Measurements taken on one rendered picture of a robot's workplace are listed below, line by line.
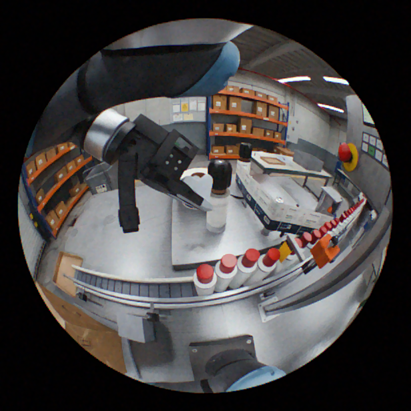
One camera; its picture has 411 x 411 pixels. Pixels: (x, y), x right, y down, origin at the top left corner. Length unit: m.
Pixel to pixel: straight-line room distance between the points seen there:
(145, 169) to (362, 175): 0.33
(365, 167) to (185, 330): 0.60
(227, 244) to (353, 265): 0.46
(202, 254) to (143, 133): 0.43
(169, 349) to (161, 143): 0.57
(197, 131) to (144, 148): 4.44
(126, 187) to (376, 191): 0.34
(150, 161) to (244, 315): 0.51
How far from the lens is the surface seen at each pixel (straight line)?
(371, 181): 0.24
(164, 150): 0.18
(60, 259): 1.08
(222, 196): 0.43
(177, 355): 0.53
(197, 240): 0.53
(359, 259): 0.24
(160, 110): 4.72
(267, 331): 0.54
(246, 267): 0.29
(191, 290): 0.44
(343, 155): 0.27
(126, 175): 0.17
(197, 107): 4.49
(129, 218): 0.18
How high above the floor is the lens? 1.31
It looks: 39 degrees down
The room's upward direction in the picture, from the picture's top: straight up
